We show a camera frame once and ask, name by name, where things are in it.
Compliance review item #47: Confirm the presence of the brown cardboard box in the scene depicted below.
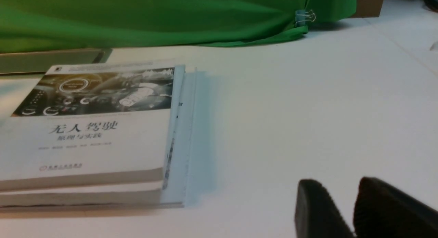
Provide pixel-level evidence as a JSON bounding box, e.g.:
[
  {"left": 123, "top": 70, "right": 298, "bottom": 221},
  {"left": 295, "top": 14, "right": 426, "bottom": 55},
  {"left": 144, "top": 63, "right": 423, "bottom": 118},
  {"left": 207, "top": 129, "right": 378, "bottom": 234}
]
[{"left": 350, "top": 0, "right": 384, "bottom": 18}]

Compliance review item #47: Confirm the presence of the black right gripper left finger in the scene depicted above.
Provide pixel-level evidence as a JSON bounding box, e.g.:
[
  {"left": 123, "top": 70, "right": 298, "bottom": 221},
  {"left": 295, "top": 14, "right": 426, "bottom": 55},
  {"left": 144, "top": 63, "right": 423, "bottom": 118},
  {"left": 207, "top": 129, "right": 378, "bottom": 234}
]
[{"left": 295, "top": 179, "right": 355, "bottom": 238}]

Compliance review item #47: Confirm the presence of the white bottom book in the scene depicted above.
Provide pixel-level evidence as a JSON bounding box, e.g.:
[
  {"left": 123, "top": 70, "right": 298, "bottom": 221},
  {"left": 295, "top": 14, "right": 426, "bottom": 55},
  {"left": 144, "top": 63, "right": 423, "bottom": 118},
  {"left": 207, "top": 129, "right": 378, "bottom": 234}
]
[{"left": 1, "top": 71, "right": 204, "bottom": 213}]

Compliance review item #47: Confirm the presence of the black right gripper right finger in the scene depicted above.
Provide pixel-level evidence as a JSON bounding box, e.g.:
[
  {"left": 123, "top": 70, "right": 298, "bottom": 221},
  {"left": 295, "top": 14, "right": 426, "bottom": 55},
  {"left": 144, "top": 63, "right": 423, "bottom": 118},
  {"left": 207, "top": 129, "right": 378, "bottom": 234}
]
[{"left": 353, "top": 177, "right": 438, "bottom": 238}]

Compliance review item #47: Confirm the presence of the white book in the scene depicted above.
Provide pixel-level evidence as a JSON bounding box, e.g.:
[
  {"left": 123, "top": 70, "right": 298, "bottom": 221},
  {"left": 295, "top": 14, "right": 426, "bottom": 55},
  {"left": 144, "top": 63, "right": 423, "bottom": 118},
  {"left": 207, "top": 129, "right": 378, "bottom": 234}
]
[
  {"left": 1, "top": 61, "right": 185, "bottom": 191},
  {"left": 1, "top": 71, "right": 204, "bottom": 213}
]

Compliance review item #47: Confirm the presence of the metal binder clip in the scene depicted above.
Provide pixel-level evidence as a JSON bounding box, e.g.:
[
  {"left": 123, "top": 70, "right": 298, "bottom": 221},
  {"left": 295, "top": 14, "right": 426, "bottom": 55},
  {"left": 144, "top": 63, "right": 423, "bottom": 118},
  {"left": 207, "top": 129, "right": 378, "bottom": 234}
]
[{"left": 295, "top": 10, "right": 317, "bottom": 27}]

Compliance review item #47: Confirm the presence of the green backdrop cloth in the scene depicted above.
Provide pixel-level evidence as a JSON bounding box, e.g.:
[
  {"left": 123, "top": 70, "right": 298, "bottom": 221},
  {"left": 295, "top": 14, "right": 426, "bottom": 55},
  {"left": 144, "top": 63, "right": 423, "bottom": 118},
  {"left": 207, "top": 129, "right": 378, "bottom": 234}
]
[{"left": 0, "top": 0, "right": 357, "bottom": 53}]

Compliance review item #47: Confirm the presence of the white top book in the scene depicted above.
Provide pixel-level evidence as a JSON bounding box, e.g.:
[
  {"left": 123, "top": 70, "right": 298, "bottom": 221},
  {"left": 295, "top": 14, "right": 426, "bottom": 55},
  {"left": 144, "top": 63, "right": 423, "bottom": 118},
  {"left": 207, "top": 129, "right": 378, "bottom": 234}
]
[{"left": 1, "top": 61, "right": 185, "bottom": 191}]

